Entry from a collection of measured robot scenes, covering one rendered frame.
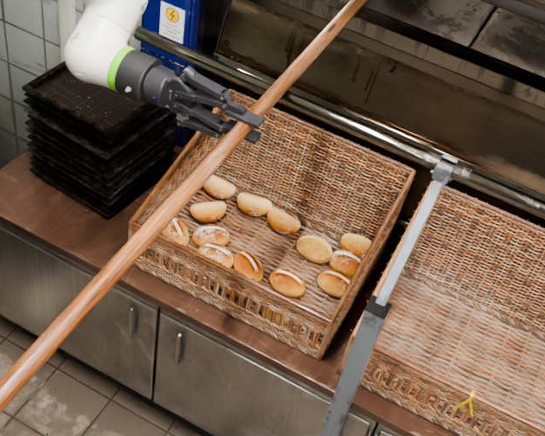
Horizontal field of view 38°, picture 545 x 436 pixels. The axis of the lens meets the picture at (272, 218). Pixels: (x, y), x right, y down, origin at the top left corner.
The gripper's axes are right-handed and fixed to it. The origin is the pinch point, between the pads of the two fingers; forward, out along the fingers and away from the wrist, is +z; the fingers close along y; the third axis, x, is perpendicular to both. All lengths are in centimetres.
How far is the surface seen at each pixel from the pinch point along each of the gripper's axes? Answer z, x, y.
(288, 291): 12, -16, 57
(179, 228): -20, -16, 55
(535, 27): 39, -79, 1
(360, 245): 22, -38, 54
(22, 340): -63, -1, 120
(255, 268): 3, -16, 55
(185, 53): -22.6, -15.9, 2.5
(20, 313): -61, 1, 102
